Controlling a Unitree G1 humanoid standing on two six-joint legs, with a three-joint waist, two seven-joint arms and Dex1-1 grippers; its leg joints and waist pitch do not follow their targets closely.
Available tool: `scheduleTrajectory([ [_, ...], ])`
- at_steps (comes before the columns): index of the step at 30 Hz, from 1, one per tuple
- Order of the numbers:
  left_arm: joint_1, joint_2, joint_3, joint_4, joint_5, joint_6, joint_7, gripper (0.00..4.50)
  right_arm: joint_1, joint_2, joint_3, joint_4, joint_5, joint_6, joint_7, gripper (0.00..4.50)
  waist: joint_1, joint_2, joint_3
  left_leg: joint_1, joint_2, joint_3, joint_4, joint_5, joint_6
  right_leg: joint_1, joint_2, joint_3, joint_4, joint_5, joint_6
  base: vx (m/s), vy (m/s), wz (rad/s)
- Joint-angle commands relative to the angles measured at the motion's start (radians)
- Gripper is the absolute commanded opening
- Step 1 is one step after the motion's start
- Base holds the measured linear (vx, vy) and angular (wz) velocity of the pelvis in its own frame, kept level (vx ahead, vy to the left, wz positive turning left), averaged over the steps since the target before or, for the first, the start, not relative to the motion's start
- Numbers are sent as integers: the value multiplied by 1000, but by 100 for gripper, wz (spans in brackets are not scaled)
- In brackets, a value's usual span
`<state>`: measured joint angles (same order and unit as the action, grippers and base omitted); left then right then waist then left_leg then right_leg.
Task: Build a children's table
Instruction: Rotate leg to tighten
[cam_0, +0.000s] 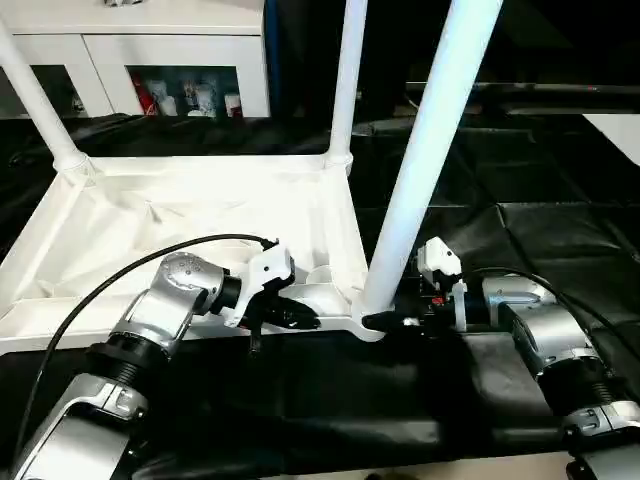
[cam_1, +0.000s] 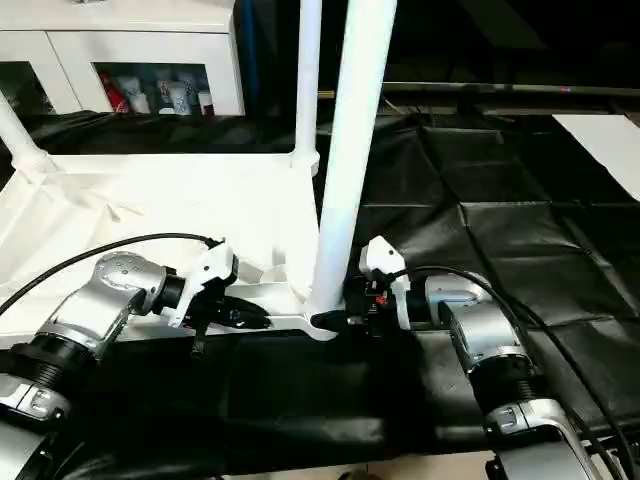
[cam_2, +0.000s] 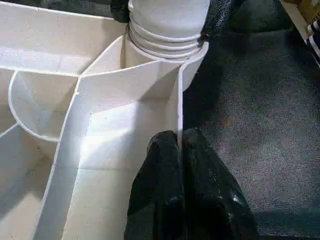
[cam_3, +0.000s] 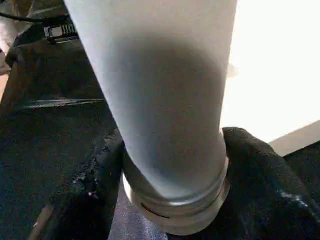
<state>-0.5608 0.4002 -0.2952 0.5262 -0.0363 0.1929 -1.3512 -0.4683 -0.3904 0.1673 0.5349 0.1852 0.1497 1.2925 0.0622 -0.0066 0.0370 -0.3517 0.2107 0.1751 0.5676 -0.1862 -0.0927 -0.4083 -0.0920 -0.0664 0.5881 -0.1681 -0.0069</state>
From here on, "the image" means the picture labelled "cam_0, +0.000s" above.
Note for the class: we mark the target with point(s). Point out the small white blue box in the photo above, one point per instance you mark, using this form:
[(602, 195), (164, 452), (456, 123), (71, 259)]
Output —
[(205, 100)]

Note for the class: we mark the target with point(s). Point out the white flat object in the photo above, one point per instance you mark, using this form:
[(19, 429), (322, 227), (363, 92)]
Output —
[(617, 135)]

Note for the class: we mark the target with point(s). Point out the white plastic table leg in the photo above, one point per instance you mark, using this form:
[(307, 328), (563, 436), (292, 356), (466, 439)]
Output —
[(35, 90), (347, 75), (440, 125)]

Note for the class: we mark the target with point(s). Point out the white glass door cabinet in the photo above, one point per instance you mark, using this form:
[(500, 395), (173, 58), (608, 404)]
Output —
[(175, 50)]

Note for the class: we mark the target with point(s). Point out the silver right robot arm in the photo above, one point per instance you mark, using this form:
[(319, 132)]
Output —
[(545, 325)]

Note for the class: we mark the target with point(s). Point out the dark metal rod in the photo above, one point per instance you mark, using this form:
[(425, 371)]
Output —
[(525, 89)]

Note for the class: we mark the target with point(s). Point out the white plastic table top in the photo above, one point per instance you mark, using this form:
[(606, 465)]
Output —
[(175, 200)]

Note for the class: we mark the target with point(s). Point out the grey bundle of small items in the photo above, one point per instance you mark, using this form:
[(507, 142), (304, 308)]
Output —
[(122, 2)]

